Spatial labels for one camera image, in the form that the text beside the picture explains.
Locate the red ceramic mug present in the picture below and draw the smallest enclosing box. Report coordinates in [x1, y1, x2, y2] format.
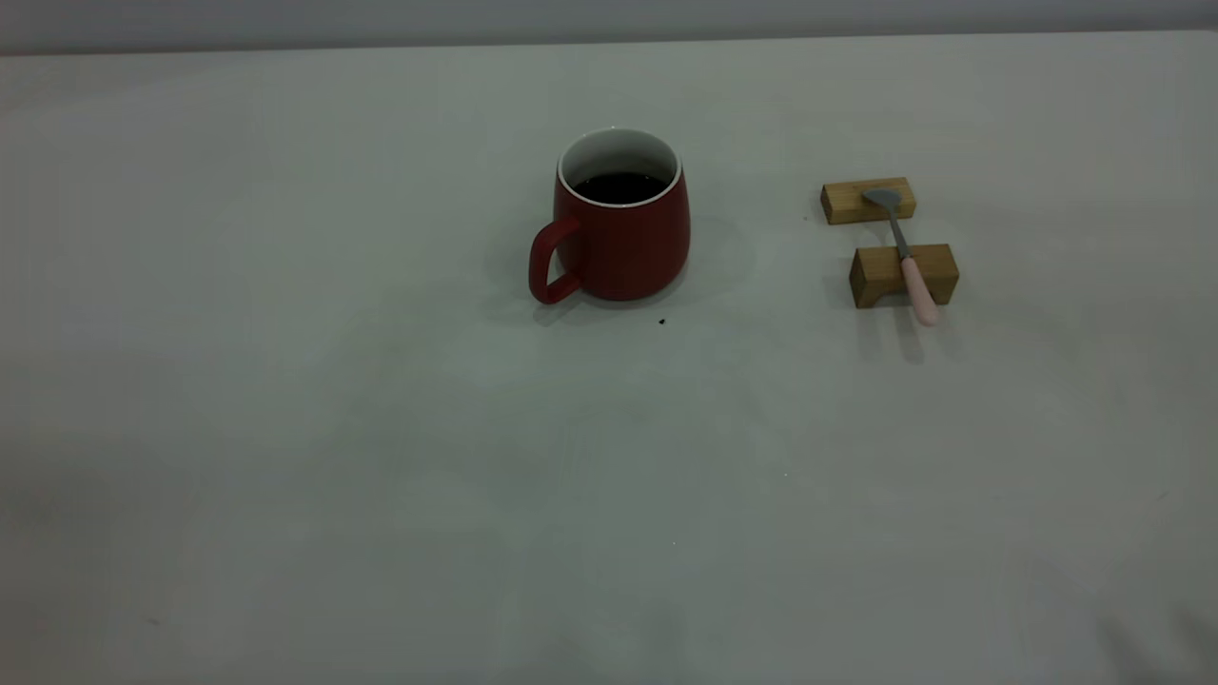
[528, 127, 693, 306]

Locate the pink handled metal spoon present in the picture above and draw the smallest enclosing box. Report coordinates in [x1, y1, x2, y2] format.
[861, 187, 943, 328]

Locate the flat wooden block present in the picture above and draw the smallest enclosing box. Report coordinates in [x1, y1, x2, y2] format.
[820, 177, 918, 226]

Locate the arched wooden block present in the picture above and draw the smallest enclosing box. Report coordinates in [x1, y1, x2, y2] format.
[849, 244, 960, 310]

